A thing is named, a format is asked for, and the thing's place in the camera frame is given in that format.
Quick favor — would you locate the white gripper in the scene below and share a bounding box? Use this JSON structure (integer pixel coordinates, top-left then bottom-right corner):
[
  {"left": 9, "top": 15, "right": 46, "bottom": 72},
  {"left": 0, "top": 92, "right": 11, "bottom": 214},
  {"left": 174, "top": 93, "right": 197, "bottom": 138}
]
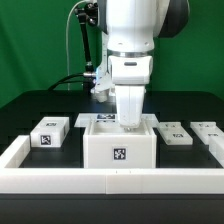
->
[{"left": 108, "top": 56, "right": 153, "bottom": 132}]

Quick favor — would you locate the white cabinet body box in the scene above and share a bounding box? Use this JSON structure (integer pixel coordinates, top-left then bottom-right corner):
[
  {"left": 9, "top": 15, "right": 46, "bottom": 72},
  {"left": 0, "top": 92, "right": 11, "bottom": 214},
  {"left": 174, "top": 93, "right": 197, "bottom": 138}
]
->
[{"left": 83, "top": 121, "right": 157, "bottom": 169}]

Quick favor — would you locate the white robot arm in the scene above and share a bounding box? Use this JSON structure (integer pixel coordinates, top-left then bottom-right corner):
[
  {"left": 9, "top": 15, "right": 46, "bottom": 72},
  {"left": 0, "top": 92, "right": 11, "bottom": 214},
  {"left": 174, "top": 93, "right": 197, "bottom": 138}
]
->
[{"left": 92, "top": 0, "right": 190, "bottom": 128}]

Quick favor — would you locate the small white tagged block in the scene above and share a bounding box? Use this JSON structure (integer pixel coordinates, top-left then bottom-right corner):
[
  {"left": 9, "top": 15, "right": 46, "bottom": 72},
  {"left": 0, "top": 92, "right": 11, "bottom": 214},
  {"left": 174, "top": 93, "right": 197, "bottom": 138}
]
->
[{"left": 30, "top": 117, "right": 70, "bottom": 148}]

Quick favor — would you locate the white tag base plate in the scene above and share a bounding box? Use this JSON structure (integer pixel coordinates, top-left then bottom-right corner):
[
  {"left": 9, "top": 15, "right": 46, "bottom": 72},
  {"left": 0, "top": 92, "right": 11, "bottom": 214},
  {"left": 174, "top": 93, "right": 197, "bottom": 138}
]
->
[{"left": 74, "top": 113, "right": 159, "bottom": 128}]

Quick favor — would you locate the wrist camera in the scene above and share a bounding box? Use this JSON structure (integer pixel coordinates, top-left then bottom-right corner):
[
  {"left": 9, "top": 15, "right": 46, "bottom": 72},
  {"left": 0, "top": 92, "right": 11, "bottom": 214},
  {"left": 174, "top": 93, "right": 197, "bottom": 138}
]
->
[{"left": 91, "top": 72, "right": 115, "bottom": 103}]

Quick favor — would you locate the black cable bundle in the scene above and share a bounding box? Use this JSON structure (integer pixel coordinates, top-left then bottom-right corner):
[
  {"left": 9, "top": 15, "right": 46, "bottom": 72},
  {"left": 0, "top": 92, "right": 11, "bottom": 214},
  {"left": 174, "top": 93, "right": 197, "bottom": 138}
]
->
[{"left": 47, "top": 72, "right": 97, "bottom": 92}]

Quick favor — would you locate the white U-shaped fence frame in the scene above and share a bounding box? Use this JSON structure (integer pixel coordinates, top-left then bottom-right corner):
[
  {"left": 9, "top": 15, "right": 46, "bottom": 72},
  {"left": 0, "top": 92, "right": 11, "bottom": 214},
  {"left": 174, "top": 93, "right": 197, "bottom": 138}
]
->
[{"left": 0, "top": 135, "right": 224, "bottom": 194}]

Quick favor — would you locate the white cable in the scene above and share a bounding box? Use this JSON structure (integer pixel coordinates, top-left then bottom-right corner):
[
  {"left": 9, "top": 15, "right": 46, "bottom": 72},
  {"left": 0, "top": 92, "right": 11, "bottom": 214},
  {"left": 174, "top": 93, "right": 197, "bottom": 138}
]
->
[{"left": 65, "top": 0, "right": 88, "bottom": 91}]

